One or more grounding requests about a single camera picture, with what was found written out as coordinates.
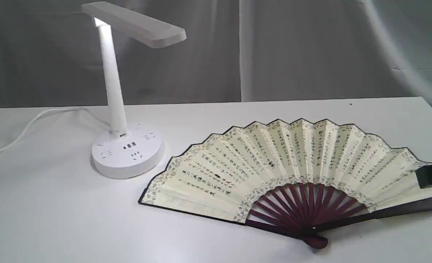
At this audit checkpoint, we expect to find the grey backdrop curtain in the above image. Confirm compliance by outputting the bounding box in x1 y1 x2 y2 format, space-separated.
0 0 432 108

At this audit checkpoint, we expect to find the white desk lamp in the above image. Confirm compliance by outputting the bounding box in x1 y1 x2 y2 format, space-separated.
81 1 187 179

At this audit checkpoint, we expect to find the paper folding fan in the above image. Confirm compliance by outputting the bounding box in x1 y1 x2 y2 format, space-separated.
138 118 432 249

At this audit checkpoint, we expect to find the white power cable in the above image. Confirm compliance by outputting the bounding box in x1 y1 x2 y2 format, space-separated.
0 107 111 157

